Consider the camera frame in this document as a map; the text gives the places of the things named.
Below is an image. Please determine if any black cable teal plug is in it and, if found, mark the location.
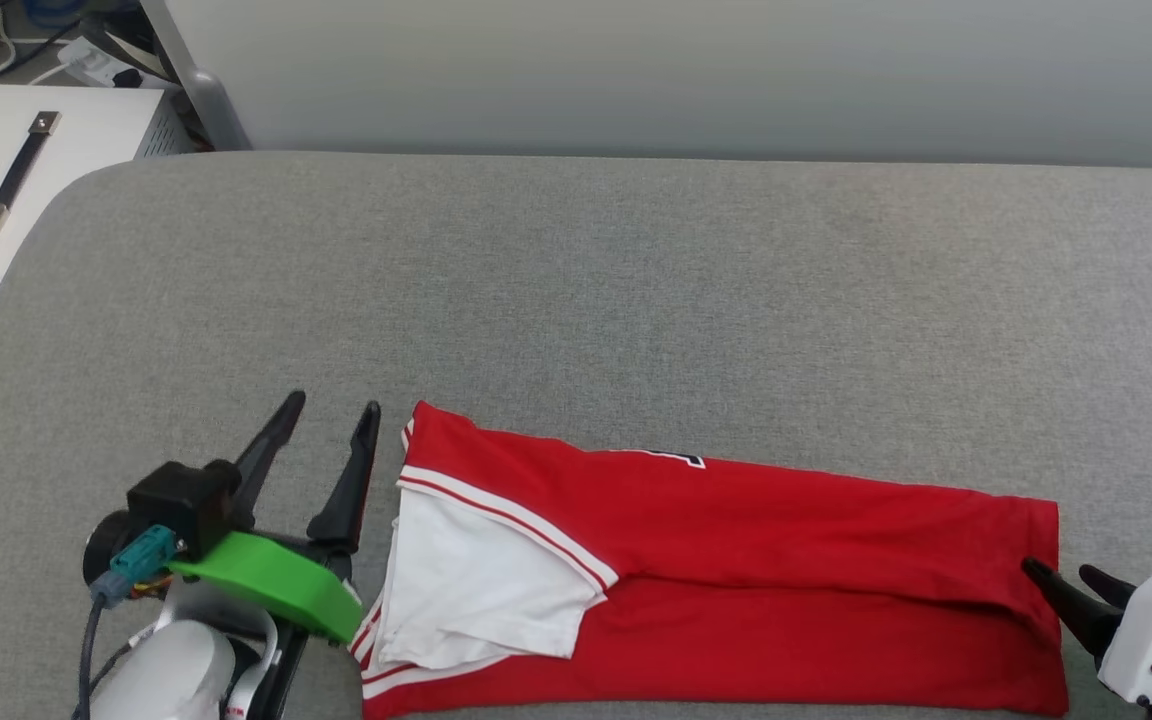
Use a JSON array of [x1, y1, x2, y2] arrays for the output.
[[74, 524, 180, 720]]

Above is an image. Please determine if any black round left gripper motor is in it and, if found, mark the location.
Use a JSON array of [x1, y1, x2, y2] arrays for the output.
[[82, 509, 133, 587]]

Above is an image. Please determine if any red and white basketball jersey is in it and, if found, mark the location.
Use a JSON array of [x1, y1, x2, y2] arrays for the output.
[[350, 400, 1070, 720]]

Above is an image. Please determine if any white power strip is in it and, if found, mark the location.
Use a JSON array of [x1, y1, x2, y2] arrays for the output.
[[55, 37, 144, 90]]

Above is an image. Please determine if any grey metal frame leg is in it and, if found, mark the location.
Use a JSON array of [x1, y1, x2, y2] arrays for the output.
[[140, 0, 253, 152]]

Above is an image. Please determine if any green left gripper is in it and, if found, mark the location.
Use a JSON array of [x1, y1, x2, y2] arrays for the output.
[[167, 389, 383, 645]]

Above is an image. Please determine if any black strap handle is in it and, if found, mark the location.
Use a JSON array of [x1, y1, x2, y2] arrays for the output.
[[0, 111, 63, 239]]

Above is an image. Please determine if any white metal equipment box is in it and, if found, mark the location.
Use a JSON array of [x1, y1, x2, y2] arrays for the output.
[[0, 84, 187, 303]]

